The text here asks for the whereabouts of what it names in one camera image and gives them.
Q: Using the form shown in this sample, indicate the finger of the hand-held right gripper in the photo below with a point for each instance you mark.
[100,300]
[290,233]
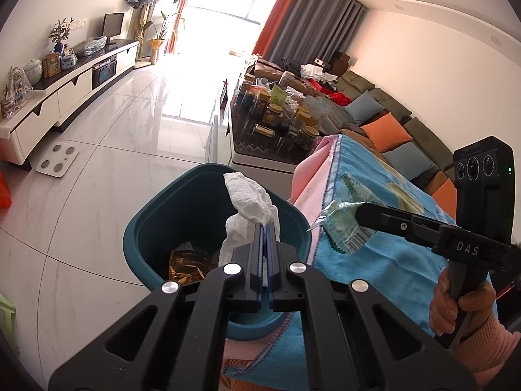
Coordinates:
[390,222]

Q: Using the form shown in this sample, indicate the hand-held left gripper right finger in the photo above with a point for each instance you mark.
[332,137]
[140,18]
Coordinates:
[276,269]

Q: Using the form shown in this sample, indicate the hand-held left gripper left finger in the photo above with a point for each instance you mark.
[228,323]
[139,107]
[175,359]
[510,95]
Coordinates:
[252,269]

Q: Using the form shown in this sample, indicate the clear green printed packet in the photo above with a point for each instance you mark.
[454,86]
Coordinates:
[346,228]

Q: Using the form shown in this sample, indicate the gold foil wrapper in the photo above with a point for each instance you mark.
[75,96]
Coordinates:
[187,266]

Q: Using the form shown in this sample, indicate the white tissue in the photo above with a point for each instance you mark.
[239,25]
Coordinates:
[248,199]

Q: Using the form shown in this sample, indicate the teal waste bin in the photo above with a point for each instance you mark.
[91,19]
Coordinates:
[171,211]

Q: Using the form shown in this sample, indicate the person's right hand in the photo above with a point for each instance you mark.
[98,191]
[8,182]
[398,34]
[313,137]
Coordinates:
[441,309]

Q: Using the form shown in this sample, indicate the orange cushion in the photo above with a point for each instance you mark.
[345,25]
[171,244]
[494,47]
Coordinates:
[447,197]
[386,132]

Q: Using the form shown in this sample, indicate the blue floral blanket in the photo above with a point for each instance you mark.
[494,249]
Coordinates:
[386,269]

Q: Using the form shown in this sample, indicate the blue-grey cushion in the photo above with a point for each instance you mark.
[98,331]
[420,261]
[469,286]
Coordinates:
[409,162]
[366,108]

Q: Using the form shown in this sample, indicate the olive green sofa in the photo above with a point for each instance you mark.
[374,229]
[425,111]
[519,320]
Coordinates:
[423,134]

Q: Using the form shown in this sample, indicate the pink blanket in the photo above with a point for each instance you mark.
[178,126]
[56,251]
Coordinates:
[309,171]

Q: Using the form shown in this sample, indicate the glass coffee table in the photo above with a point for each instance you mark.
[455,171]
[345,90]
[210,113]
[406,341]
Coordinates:
[252,150]

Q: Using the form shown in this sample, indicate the red cloth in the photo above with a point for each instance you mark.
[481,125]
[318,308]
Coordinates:
[336,97]

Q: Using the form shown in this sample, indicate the group of jars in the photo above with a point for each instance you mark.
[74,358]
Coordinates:
[276,110]

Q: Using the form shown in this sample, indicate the pile of white clothes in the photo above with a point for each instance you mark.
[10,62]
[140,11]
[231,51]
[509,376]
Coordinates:
[317,72]

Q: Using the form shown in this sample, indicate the brown box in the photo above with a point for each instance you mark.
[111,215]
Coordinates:
[340,62]

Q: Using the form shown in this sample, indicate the grey curtain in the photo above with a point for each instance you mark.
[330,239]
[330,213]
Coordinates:
[317,20]

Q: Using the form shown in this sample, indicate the white bathroom scale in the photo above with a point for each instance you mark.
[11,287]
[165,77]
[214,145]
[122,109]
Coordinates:
[57,158]

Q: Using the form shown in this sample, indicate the orange curtain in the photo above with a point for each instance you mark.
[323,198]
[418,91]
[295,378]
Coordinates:
[276,16]

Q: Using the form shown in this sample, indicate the green plastic stool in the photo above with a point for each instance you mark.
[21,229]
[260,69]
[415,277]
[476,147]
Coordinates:
[6,313]

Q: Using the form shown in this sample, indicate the white and black cabinet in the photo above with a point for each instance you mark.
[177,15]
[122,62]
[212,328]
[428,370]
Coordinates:
[69,89]

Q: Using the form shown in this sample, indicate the tall leafy plant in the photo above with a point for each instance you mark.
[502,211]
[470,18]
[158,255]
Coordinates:
[165,24]

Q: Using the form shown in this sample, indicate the orange plastic bag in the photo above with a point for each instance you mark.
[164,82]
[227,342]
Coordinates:
[4,191]

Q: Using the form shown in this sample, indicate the window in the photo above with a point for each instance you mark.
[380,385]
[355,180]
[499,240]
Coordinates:
[228,8]

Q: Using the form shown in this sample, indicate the plastic wrapped bundle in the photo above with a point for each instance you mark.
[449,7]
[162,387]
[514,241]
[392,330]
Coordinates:
[90,47]

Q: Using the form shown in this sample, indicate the blue and white porcelain jar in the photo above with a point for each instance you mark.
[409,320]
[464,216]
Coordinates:
[69,62]

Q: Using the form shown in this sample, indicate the black monitor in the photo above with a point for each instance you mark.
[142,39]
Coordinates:
[113,26]

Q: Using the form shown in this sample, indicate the framed picture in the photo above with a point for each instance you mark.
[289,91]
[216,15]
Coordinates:
[51,65]

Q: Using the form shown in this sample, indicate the wrapped ship model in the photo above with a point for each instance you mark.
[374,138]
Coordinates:
[16,93]

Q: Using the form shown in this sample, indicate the white ceramic jar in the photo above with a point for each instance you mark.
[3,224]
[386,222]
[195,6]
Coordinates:
[33,72]

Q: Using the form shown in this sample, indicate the vase with branches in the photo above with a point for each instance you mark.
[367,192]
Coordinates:
[61,34]

